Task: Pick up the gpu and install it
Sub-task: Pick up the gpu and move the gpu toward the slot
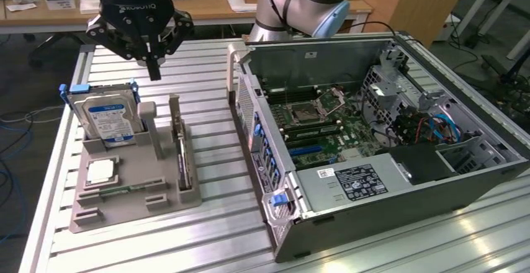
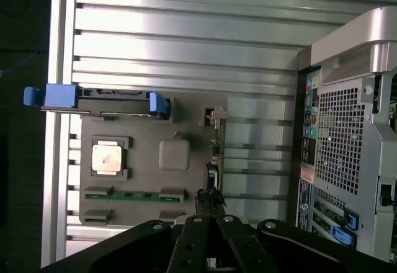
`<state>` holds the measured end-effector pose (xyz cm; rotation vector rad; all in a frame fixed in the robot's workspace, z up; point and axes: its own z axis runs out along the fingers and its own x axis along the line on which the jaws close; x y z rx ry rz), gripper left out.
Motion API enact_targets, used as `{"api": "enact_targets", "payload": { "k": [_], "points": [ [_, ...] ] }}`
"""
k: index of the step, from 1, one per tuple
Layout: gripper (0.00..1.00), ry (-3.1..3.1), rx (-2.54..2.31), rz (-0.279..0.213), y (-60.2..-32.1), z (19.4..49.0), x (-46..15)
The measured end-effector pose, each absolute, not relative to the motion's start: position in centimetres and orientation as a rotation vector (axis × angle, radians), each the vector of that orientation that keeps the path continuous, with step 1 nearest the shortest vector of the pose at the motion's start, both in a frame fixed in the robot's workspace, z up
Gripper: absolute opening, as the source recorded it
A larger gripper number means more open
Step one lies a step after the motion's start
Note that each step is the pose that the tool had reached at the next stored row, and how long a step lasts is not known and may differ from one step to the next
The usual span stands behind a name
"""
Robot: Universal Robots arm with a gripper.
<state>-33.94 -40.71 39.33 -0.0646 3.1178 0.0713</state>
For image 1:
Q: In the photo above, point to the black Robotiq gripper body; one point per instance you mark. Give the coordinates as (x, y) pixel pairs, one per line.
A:
(132, 6)

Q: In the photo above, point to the graphics card with metal bracket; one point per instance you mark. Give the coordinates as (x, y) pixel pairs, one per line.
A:
(182, 161)

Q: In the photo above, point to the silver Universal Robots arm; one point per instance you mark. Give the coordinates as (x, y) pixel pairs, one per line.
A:
(306, 6)

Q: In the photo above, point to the wooden desk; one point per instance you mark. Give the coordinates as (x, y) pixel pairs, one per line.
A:
(199, 6)

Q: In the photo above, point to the white booklet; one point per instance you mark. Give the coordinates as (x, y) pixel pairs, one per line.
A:
(238, 3)

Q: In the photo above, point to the hard disk with blue carrier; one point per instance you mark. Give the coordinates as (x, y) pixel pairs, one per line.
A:
(107, 121)

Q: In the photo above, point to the white paper card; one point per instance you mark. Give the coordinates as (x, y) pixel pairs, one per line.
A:
(20, 7)

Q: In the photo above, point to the black RAM slot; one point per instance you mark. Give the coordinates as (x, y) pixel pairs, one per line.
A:
(294, 95)
(295, 99)
(291, 87)
(311, 131)
(310, 127)
(293, 91)
(313, 134)

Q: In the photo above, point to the CPU socket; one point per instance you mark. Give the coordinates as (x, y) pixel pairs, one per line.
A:
(305, 113)

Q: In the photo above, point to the silver CPU chip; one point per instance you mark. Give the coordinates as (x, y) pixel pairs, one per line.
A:
(102, 171)

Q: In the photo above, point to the metal socket cover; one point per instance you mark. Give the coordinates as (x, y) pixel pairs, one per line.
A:
(331, 90)

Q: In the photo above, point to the blue card retention clip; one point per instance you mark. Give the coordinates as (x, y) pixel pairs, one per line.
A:
(274, 168)
(271, 157)
(267, 145)

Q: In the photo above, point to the green RAM stick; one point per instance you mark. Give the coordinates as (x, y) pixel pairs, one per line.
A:
(124, 189)

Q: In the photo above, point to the black expansion slot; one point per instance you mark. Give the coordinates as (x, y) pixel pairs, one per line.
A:
(309, 145)

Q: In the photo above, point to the grey plastic parts rack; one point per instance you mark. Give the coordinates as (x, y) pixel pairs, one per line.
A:
(136, 204)

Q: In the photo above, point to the green motherboard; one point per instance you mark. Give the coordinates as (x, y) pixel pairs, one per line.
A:
(351, 130)

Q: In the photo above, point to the metal disk bay cage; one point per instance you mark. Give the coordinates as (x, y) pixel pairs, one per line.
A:
(387, 94)

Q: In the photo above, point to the wooden cabinet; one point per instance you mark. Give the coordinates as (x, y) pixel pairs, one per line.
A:
(414, 0)

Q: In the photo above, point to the blue case release latch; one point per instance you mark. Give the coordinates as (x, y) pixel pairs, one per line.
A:
(277, 200)

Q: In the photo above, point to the grey power supply unit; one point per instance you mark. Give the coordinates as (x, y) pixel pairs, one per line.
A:
(314, 192)

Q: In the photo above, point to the black plastic shroud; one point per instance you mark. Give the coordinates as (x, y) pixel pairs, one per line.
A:
(418, 164)

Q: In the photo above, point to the black equipment stand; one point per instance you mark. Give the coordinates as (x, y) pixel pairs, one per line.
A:
(509, 68)

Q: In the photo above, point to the open dark PC case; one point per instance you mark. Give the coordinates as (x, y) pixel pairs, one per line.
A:
(414, 217)

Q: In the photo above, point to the white desk frame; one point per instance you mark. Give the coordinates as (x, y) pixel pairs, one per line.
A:
(496, 6)

